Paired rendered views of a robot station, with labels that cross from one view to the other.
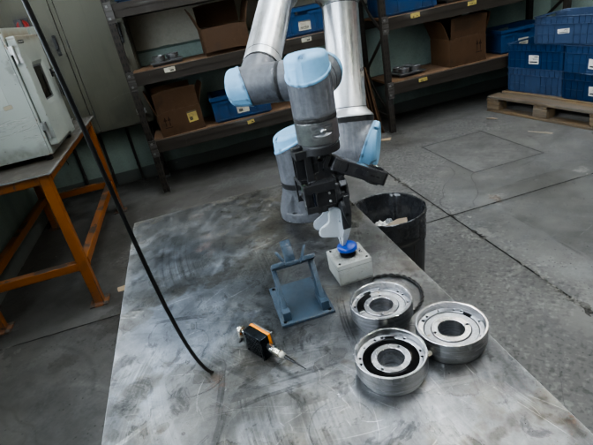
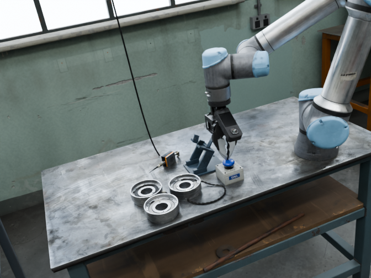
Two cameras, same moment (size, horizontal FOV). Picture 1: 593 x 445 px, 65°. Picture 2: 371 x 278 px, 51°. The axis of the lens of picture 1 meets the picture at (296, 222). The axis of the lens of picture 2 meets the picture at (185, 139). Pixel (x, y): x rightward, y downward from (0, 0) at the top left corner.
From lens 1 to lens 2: 1.29 m
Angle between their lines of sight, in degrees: 73
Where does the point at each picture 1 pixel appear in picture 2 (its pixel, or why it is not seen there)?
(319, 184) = (208, 118)
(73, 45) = not seen: outside the picture
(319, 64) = (205, 60)
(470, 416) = (119, 219)
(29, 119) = not seen: outside the picture
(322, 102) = (206, 79)
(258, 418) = (132, 171)
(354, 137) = (310, 117)
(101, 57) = not seen: outside the picture
